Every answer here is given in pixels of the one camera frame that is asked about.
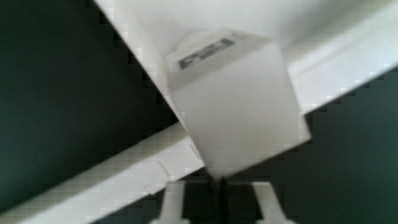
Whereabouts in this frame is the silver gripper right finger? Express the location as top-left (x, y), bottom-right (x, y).
top-left (222, 179), bottom-right (298, 224)

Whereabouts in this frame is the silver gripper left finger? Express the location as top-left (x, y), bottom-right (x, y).
top-left (149, 179), bottom-right (222, 224)

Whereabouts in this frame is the white table leg front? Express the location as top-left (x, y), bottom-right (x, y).
top-left (168, 30), bottom-right (310, 179)

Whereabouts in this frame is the white square table top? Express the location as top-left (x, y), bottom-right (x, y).
top-left (92, 0), bottom-right (398, 113)

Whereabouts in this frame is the white front obstacle wall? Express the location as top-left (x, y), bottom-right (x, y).
top-left (0, 124), bottom-right (204, 224)

